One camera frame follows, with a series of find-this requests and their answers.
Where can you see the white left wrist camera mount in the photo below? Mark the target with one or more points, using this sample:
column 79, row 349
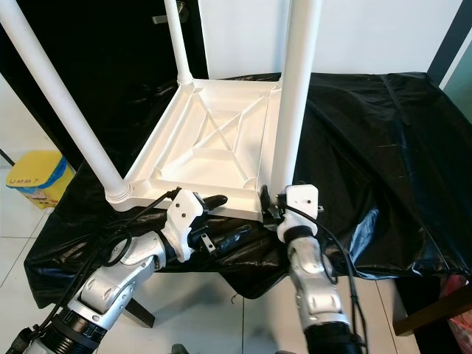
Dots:
column 183, row 214

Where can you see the black glossy tablecloth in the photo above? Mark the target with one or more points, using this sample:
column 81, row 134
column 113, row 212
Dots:
column 391, row 162

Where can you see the brown wooden table leg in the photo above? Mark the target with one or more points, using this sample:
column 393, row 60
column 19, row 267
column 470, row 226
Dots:
column 435, row 310
column 141, row 313

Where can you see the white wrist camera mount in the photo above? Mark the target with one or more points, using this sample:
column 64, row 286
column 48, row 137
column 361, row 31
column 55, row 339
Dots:
column 302, row 198
column 183, row 214

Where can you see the grey left robot foot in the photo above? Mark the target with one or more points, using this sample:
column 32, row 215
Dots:
column 182, row 349

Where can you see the white plastic table leg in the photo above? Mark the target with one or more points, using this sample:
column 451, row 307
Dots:
column 62, row 96
column 294, row 96
column 178, row 44

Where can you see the yellow cardboard box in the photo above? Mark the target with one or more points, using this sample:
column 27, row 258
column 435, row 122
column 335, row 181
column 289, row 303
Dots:
column 40, row 181

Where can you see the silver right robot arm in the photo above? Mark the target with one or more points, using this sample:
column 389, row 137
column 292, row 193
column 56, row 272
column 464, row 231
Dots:
column 313, row 284

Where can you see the black door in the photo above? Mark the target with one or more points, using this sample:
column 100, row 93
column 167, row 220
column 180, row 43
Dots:
column 110, row 44

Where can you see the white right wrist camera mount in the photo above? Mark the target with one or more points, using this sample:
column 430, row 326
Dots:
column 302, row 198

